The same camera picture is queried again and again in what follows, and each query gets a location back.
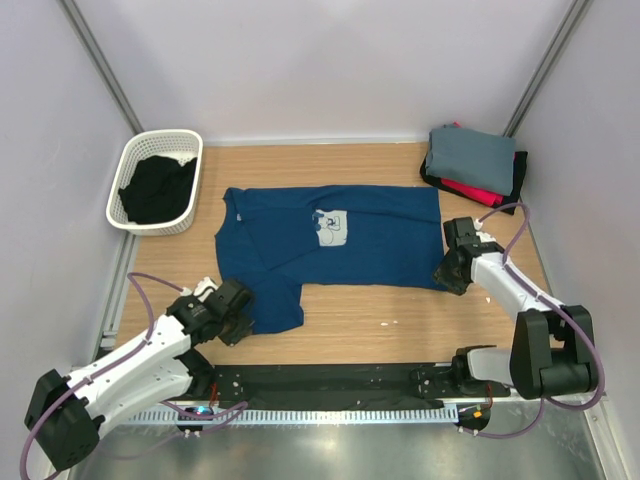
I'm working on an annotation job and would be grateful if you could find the aluminium frame rail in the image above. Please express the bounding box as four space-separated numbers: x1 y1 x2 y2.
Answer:
69 364 609 409

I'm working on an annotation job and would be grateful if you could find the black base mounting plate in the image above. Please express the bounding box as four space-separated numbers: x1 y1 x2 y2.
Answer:
178 363 510 411

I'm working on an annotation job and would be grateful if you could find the white slotted cable duct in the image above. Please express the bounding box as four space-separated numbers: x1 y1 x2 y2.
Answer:
125 404 458 426

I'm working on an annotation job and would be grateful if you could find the white plastic laundry basket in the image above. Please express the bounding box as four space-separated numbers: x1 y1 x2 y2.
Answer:
106 129 203 236

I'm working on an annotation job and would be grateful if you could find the folded grey t-shirt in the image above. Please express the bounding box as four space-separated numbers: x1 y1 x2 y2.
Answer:
426 124 516 195

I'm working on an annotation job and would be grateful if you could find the folded black t-shirt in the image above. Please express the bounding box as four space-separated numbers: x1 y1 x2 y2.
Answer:
419 150 528 208

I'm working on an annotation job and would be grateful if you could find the black t-shirt in basket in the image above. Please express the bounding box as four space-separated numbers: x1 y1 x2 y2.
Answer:
118 155 198 225

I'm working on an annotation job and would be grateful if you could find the blue mickey t-shirt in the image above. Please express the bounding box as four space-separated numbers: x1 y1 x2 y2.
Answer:
215 185 444 334

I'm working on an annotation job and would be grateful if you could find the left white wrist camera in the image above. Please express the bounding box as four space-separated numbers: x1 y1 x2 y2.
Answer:
181 277 219 303

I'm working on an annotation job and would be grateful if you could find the folded pink t-shirt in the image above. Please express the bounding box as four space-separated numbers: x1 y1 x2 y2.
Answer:
442 119 506 207

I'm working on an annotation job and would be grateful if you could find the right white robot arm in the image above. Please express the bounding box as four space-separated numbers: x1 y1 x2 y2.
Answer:
433 217 603 399

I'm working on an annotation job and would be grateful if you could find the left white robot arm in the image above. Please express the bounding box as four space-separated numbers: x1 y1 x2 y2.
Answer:
20 278 254 478

